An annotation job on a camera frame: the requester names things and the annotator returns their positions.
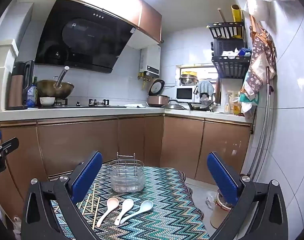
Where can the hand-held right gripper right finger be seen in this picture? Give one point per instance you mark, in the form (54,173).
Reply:
(223,177)

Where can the pink ceramic spoon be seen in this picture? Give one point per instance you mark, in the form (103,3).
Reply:
(109,207)

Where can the zigzag patterned tablecloth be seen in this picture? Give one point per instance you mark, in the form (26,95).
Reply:
(167,205)

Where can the light blue ceramic spoon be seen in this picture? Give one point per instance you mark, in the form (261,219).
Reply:
(142,207)

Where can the floral brown apron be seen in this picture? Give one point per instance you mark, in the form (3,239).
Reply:
(261,55)

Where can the teal white bag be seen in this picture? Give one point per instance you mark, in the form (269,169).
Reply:
(248,102)

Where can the black gas stove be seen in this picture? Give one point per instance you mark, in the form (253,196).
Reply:
(99,104)

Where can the black storage rack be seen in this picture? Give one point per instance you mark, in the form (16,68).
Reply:
(229,67)

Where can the black frying pan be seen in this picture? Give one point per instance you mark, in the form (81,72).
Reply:
(199,107)

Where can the black wall plug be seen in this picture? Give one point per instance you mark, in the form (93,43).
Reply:
(251,130)

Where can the white cloth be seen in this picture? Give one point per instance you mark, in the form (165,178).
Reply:
(134,105)

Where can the white bowl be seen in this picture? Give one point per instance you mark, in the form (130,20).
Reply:
(47,101)

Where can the white bottle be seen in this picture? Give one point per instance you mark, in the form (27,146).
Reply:
(227,105)

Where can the white ceramic spoon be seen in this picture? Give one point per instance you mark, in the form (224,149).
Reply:
(125,208)

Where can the white corner casing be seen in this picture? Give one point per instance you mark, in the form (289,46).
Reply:
(2,75)

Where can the blue label oil bottle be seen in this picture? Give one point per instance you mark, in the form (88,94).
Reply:
(31,97)

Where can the black toaster oven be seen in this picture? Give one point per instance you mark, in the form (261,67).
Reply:
(224,46)

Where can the copper black thermos kettle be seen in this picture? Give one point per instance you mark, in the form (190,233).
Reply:
(17,87)

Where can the curved steel pipe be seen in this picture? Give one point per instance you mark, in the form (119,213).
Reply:
(265,120)

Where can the white paper packet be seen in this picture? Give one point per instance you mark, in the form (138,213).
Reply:
(228,53)

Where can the wooden rolling pin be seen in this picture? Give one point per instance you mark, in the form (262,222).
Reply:
(221,16)

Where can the blue packet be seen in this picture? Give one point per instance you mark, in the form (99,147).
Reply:
(244,52)

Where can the glass pot lid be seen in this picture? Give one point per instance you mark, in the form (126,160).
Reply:
(173,105)

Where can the white water heater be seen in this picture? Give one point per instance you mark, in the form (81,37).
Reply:
(150,60)

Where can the copper base cabinets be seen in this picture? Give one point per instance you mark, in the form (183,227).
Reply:
(79,145)

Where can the white crumpled bag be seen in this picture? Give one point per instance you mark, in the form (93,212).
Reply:
(17,223)

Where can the steel pot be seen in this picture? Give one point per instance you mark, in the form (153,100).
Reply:
(188,80)

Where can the copper rice cooker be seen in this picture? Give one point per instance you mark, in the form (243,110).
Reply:
(157,100)

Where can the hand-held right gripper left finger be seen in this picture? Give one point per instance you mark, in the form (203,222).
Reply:
(88,177)

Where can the yellow detergent bottle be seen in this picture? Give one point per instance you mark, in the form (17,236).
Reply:
(236,106)

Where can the white microwave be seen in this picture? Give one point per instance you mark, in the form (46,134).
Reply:
(184,93)

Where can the light blue towel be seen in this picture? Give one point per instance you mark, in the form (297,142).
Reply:
(204,87)

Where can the yellow gas valves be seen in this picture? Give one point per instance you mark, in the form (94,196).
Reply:
(143,80)

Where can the yellow wrap roll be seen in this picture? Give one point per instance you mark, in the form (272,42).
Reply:
(237,15)

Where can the clear utensil holder metal rack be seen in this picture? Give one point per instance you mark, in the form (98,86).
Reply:
(127,177)

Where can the black glass range hood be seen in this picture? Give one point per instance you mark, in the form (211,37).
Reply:
(87,37)

